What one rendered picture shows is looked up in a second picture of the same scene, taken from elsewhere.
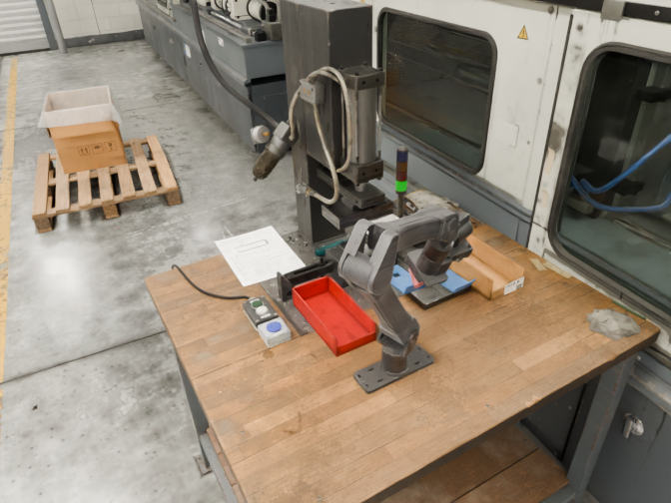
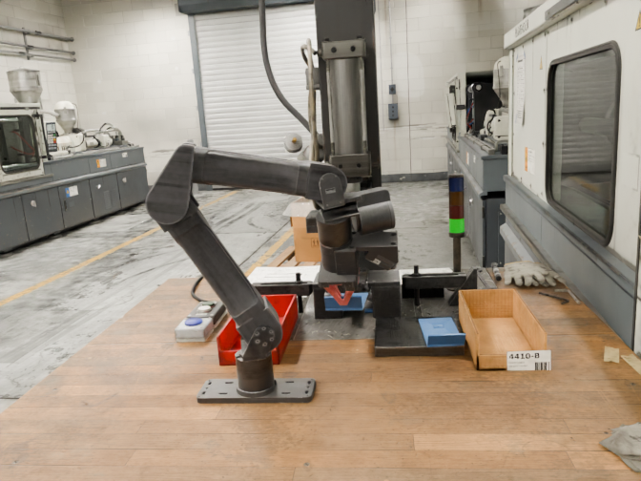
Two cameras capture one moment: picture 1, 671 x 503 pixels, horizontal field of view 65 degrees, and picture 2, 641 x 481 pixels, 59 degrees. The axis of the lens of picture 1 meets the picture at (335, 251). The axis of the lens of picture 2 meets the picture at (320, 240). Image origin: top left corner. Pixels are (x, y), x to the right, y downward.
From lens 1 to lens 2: 0.95 m
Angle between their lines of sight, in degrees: 38
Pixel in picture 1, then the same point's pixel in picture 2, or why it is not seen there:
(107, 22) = (420, 163)
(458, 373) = (321, 421)
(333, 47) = (320, 21)
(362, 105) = (337, 78)
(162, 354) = not seen: hidden behind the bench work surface
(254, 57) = (494, 169)
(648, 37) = not seen: outside the picture
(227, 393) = (92, 361)
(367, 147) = (345, 133)
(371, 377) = (218, 388)
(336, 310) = not seen: hidden behind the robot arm
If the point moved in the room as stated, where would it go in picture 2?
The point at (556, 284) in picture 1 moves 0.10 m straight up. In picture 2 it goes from (614, 382) to (617, 325)
